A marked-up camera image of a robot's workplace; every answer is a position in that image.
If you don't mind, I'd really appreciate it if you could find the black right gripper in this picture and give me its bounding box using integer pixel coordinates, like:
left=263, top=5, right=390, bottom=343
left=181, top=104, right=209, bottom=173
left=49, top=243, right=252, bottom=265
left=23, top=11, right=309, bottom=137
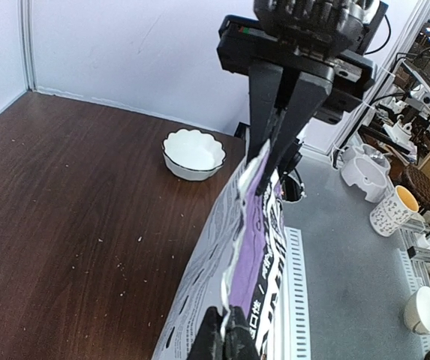
left=217, top=1, right=388, bottom=195

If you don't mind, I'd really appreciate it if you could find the purple puppy food bag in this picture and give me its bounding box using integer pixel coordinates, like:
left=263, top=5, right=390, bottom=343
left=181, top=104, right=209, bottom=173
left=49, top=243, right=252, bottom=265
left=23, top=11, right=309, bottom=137
left=152, top=144, right=287, bottom=359

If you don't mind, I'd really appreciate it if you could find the white patterned mug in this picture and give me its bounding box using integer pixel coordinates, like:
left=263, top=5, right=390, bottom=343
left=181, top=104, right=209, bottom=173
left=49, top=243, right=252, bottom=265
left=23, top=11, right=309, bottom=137
left=369, top=185, right=419, bottom=237

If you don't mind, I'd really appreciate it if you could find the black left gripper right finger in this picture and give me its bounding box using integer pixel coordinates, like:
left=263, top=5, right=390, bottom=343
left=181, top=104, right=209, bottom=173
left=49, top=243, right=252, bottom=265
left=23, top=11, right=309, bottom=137
left=224, top=306, right=260, bottom=360

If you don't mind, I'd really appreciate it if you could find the aluminium right corner post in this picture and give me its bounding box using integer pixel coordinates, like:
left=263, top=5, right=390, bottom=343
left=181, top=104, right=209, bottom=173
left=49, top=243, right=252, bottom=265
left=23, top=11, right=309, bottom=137
left=18, top=0, right=37, bottom=92

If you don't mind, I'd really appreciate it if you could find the white cup outside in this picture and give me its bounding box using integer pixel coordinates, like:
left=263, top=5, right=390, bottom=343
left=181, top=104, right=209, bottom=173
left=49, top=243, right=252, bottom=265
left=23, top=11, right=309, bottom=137
left=403, top=286, right=430, bottom=335

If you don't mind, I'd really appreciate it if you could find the white scalloped ceramic bowl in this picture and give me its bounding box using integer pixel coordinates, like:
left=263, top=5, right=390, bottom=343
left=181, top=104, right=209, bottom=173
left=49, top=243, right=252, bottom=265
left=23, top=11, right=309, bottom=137
left=162, top=128, right=226, bottom=182

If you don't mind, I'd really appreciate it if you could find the round wicker stool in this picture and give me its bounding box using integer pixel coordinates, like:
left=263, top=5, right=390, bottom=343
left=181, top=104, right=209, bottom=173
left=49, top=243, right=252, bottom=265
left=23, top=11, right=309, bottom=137
left=401, top=164, right=430, bottom=215

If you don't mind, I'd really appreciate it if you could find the aluminium front frame rail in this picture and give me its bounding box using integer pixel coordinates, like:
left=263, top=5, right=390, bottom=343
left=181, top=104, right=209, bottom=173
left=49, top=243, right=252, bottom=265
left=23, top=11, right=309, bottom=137
left=281, top=226, right=311, bottom=359

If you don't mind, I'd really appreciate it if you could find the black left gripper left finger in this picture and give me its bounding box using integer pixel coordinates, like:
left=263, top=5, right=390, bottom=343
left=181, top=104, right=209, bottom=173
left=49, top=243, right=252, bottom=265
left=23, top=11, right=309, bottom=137
left=187, top=307, right=224, bottom=360

